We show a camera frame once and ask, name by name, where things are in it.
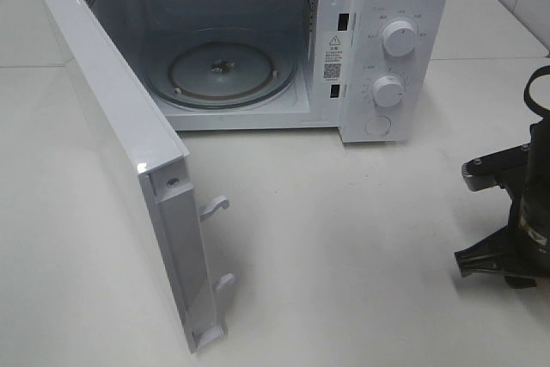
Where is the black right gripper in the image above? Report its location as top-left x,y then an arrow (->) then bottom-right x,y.
454,119 -> 549,288

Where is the round white door button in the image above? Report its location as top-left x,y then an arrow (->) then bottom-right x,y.
365,115 -> 391,137

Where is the white timer knob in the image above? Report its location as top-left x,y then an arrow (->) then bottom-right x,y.
371,76 -> 405,107

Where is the white microwave door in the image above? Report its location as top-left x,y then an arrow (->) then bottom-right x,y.
43,0 -> 235,352

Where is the upper white power knob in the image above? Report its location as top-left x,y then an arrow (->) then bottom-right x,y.
382,18 -> 418,58

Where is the white microwave oven body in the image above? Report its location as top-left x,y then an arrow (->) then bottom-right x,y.
46,0 -> 452,144

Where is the white warning label sticker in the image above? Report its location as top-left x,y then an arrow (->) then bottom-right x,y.
321,32 -> 345,82

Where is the glass microwave turntable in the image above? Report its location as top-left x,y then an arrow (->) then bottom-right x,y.
142,28 -> 299,111

